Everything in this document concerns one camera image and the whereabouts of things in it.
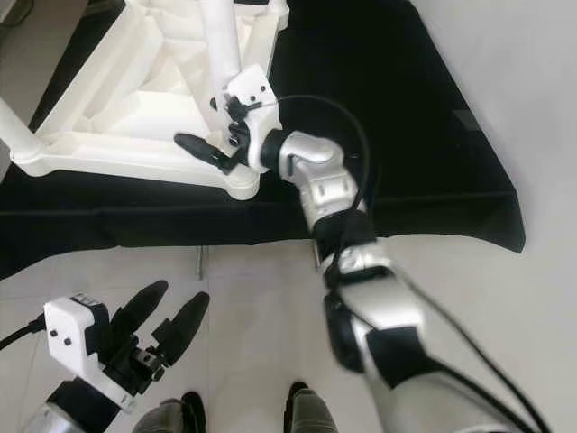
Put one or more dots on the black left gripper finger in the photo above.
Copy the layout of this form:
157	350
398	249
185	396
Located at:
144	307
185	327

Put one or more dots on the white plastic children table top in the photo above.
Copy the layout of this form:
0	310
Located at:
126	90

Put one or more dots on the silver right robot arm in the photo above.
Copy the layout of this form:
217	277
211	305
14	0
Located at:
325	180

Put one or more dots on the grey robot left foot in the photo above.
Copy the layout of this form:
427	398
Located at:
167	417

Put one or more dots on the grey robot foot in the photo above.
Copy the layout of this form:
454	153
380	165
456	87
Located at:
167	417
315	413

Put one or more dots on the black tablecloth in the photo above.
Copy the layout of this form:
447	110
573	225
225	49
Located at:
370	54

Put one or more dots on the grey robot right foot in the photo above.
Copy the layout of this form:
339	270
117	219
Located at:
315	413

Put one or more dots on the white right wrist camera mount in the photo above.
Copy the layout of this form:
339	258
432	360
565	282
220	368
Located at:
251	86

